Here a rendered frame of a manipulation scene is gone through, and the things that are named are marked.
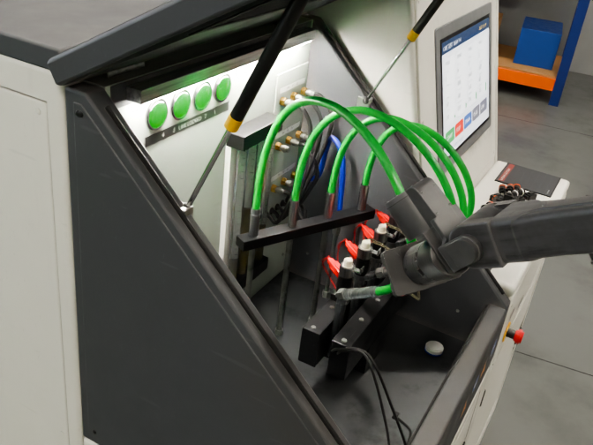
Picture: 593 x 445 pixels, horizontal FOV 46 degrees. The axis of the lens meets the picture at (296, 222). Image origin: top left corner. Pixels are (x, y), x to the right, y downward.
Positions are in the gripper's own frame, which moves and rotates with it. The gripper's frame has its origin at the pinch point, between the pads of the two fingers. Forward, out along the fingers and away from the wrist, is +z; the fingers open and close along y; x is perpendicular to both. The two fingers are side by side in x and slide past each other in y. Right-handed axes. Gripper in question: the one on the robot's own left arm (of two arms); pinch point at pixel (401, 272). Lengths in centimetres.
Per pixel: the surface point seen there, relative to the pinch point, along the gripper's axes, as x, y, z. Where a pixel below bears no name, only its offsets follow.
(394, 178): -13.0, -0.7, -7.3
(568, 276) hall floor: 22, -163, 217
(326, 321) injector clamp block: 4.2, 6.3, 30.1
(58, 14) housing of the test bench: -53, 39, 3
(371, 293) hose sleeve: 1.7, 3.9, 5.4
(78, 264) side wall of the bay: -15.9, 45.7, 10.6
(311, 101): -29.9, 4.5, 1.9
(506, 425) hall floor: 61, -73, 144
